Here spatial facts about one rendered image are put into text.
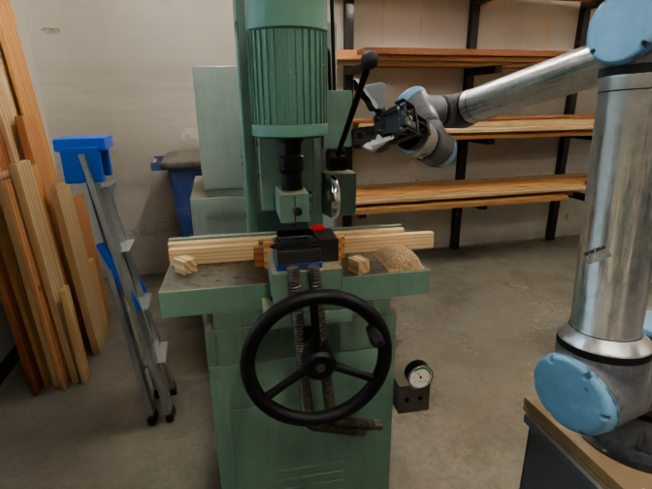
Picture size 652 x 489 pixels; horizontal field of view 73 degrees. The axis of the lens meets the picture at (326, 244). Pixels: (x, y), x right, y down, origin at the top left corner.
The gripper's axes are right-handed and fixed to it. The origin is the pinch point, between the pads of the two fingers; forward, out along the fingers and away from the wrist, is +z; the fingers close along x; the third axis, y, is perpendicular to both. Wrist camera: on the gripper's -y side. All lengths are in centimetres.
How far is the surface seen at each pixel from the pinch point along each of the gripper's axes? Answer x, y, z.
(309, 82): -7.6, -6.2, 5.9
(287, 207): 14.5, -21.7, -0.1
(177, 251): 22, -45, 15
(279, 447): 70, -39, -8
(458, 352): 61, -57, -156
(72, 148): -25, -102, 17
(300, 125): 0.3, -10.4, 5.5
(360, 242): 22.1, -16.6, -20.3
